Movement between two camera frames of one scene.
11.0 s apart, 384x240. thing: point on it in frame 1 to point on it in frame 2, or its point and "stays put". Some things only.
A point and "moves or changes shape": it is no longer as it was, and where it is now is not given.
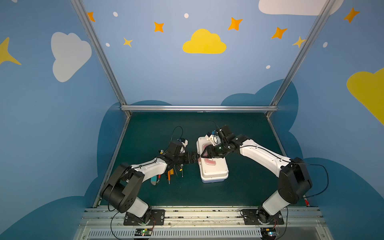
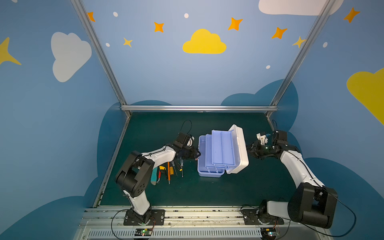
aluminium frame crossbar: x=199 y=108 stays put
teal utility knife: x=153 y=180 stays put
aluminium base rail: x=107 y=223 stays put
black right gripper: x=212 y=151 to x=256 y=151
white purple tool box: x=212 y=169 moves or changes shape
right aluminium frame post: x=326 y=9 stays put
